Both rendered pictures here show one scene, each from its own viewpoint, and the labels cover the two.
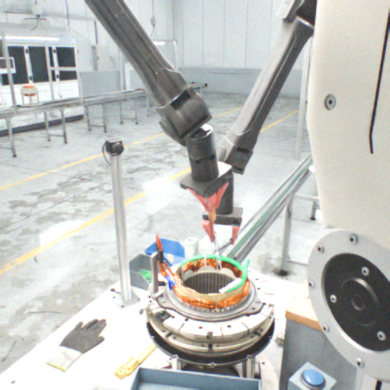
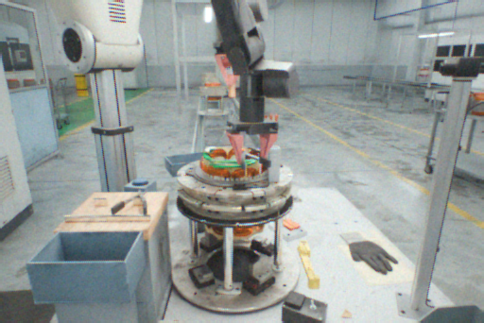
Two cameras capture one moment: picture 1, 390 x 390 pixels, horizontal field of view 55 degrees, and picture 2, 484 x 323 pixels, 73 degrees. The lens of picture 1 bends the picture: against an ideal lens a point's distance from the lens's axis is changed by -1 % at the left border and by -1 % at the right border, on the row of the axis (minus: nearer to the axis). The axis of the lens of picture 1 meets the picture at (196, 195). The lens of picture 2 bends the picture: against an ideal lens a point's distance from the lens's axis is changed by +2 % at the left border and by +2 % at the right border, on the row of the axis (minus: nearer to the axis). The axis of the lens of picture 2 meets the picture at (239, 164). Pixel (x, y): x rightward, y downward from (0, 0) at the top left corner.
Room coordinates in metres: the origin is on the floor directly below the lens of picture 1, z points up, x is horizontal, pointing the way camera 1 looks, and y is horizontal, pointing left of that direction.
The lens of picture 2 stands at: (1.52, -0.49, 1.39)
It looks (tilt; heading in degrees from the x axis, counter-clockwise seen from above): 18 degrees down; 147
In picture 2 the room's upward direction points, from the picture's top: straight up
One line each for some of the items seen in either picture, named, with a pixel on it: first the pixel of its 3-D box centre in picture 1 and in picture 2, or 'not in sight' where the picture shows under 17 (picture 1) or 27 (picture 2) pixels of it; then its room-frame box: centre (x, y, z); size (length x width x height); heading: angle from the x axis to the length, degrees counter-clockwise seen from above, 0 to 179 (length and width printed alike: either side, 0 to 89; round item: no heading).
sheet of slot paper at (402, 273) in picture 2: (79, 338); (371, 253); (0.98, 0.38, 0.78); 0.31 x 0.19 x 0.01; 153
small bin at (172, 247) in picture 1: (167, 254); not in sight; (1.47, 0.13, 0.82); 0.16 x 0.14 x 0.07; 64
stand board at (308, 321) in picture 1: (333, 305); (118, 213); (0.80, -0.35, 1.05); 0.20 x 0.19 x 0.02; 148
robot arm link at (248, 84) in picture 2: (222, 182); (254, 84); (0.93, -0.07, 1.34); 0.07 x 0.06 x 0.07; 25
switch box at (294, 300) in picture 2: not in sight; (304, 310); (1.07, -0.01, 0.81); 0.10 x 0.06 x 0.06; 30
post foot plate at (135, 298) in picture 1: (126, 298); (416, 306); (1.19, 0.26, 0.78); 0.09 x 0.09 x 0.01; 38
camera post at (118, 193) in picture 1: (120, 232); (436, 207); (1.19, 0.26, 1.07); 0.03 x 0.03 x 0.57; 38
